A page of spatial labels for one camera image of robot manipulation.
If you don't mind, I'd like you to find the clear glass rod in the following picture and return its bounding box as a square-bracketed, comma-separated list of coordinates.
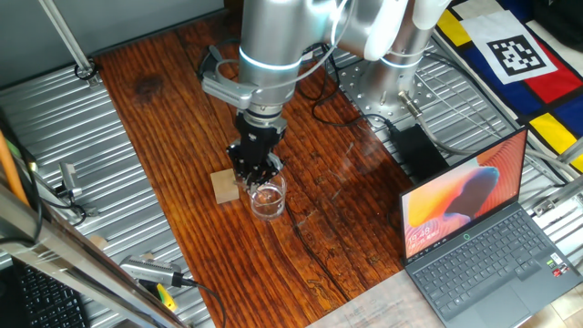
[252, 182, 275, 206]

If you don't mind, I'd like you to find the yellow box green button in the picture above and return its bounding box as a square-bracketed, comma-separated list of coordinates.
[154, 282, 178, 313]

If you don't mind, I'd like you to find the black keyboard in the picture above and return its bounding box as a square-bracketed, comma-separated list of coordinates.
[11, 259, 90, 328]

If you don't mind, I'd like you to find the white marker code sheet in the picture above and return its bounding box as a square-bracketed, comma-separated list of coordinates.
[458, 9, 559, 87]

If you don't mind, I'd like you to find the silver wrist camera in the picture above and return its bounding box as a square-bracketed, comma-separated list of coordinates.
[199, 70, 257, 110]

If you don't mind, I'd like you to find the aluminium frame profile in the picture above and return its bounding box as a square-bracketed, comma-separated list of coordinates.
[530, 136, 583, 220]

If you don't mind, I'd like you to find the black power cable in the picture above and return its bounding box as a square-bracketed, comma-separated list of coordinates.
[295, 40, 395, 133]

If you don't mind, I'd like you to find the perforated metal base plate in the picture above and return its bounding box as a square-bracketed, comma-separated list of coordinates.
[336, 54, 441, 120]

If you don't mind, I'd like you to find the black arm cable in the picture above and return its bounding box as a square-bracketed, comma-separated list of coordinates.
[195, 36, 242, 77]

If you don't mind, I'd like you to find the large light wooden block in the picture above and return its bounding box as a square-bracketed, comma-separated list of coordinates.
[210, 168, 241, 205]

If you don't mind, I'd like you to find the black power adapter brick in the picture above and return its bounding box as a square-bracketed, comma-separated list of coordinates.
[389, 123, 450, 183]

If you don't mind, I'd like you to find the dark grey laptop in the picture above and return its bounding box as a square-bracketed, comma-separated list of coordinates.
[399, 126, 583, 328]

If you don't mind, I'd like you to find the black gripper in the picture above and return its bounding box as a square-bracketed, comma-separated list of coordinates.
[226, 111, 288, 196]

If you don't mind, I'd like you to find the orange pole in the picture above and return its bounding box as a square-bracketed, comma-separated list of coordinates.
[0, 129, 29, 209]

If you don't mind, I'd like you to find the aluminium pole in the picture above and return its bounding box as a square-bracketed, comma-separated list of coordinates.
[38, 0, 100, 87]

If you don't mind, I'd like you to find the black bag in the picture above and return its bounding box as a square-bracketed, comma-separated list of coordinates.
[532, 0, 583, 46]

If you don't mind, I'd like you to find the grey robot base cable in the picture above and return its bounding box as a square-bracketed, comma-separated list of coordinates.
[396, 88, 583, 181]

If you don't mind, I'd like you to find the translucent printed paper sheet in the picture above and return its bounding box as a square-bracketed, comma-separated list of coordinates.
[309, 268, 441, 328]

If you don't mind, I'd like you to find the clear glass beaker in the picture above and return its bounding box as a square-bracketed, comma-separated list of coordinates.
[248, 171, 288, 222]

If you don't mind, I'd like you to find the shiny metal frame beam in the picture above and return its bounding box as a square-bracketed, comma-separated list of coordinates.
[0, 179, 190, 328]

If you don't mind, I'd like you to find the black camera usb cable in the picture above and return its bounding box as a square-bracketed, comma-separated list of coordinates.
[175, 275, 228, 328]

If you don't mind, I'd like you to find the colour block cloth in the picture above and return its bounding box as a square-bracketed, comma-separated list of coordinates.
[432, 0, 583, 174]

